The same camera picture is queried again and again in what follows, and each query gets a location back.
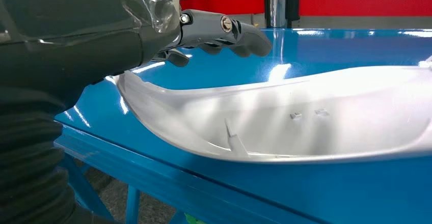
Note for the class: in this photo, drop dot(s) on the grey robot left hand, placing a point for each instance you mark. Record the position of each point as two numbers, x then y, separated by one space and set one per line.
84 30

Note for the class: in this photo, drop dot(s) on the red barrier belt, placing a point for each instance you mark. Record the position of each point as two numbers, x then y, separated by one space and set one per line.
354 1

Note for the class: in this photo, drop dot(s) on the black chrome stanchion post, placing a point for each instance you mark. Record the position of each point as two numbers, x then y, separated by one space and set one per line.
276 6

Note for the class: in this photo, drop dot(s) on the blue metal shelf rack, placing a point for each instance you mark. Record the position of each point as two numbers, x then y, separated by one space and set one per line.
303 195

